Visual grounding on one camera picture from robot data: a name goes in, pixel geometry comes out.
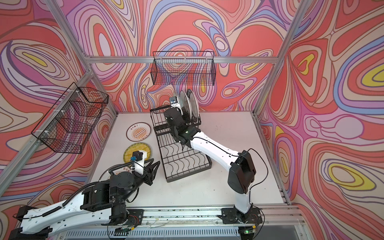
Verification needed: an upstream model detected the black wire basket wall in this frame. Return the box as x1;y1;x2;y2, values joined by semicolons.
151;51;216;86
31;83;109;154

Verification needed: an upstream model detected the black wire basket back wall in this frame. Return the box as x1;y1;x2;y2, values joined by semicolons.
151;51;216;86

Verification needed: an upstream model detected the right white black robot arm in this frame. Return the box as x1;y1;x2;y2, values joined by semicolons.
164;108;257;224

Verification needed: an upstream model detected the black metal dish rack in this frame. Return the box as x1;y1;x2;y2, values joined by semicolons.
150;105;212;183

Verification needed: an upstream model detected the pale green flower plate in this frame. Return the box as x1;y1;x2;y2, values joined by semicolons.
171;93;183;115

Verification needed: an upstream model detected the large orange sunburst plate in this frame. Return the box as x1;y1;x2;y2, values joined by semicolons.
109;166;132;177

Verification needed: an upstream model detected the green rimmed white plate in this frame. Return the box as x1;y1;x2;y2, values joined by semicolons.
187;89;199;123

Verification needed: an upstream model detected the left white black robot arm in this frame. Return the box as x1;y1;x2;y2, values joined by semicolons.
9;159;160;240

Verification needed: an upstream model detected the black wire basket left wall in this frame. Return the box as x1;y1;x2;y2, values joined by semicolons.
31;83;109;154

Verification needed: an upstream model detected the small orange sunburst plate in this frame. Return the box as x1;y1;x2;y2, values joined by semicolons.
126;122;152;142

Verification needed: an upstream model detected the yellow green woven bamboo tray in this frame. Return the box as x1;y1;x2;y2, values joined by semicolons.
122;142;153;164

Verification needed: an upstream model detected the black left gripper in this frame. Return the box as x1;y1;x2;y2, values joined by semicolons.
117;159;162;205

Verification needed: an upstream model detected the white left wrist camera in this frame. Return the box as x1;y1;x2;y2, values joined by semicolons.
131;150;148;173

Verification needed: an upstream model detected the white plate with clover emblem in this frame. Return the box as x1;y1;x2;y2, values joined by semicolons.
180;91;192;124

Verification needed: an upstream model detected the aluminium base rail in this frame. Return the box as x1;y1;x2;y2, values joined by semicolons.
86;205;307;239

